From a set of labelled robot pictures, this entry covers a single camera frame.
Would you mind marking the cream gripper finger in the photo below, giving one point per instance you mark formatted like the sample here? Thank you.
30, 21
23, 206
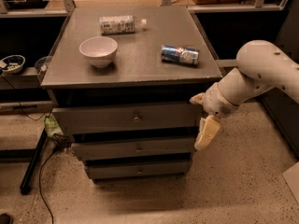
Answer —
208, 128
198, 99

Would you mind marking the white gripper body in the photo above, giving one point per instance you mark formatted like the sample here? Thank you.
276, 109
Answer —
217, 101

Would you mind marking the grey top drawer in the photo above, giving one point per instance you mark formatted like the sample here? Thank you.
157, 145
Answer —
132, 117

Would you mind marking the grey drawer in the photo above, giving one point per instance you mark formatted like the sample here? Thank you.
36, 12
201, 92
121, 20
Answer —
133, 148
138, 169
132, 117

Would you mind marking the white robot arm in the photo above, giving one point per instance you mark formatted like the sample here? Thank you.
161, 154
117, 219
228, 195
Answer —
260, 67

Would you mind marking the grey drawer cabinet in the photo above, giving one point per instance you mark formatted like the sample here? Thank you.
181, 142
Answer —
137, 76

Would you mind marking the grey middle drawer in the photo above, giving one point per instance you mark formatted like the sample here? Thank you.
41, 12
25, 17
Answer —
133, 148

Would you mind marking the grey bottom drawer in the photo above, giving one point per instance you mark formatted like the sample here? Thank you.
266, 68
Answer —
138, 169

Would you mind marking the grey right shelf beam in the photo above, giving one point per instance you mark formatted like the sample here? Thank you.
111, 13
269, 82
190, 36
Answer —
226, 63

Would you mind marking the blue soda can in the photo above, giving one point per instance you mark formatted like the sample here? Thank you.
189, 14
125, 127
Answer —
180, 55

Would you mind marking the white floor board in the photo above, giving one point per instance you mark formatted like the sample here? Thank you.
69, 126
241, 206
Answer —
291, 177

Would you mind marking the white ceramic bowl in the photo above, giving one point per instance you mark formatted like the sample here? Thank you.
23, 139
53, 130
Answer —
99, 51

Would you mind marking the plastic water bottle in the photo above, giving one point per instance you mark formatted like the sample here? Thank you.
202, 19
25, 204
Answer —
124, 24

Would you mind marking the green plastic bag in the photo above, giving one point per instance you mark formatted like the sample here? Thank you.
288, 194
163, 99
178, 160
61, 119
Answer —
51, 126

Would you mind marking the small grey bowl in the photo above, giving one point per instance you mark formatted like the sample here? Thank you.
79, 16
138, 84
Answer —
43, 63

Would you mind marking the grey left shelf ledge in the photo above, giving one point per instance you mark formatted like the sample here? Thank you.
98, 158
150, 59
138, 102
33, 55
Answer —
26, 79

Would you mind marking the black metal leg bar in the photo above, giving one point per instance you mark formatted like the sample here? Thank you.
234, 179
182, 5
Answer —
25, 184

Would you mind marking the dark shoe tip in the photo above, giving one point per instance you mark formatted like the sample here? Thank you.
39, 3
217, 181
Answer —
6, 219

